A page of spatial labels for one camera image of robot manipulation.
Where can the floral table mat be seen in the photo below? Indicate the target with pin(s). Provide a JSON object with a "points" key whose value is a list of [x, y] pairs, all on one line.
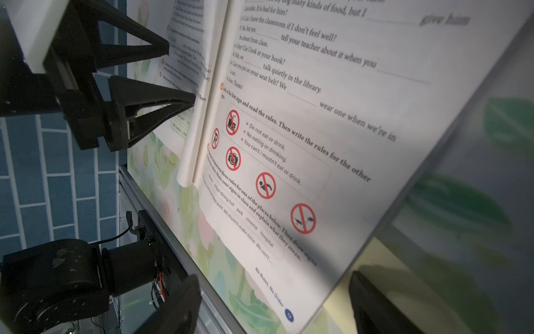
{"points": [[318, 115]]}

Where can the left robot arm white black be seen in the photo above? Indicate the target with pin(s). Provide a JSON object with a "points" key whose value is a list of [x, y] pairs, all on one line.
{"points": [[70, 279]]}

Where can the yellow sticky note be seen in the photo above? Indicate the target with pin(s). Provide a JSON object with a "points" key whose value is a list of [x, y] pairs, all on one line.
{"points": [[338, 304]]}

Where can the English textbook yellow cover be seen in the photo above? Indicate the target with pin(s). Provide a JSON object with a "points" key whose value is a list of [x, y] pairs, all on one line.
{"points": [[468, 283]]}

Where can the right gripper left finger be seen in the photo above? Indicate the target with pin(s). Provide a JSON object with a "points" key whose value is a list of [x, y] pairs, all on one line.
{"points": [[179, 314]]}

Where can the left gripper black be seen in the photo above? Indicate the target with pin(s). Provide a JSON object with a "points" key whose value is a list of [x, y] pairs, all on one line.
{"points": [[50, 51]]}

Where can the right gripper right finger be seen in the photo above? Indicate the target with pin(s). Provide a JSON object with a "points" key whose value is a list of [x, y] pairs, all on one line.
{"points": [[373, 311]]}

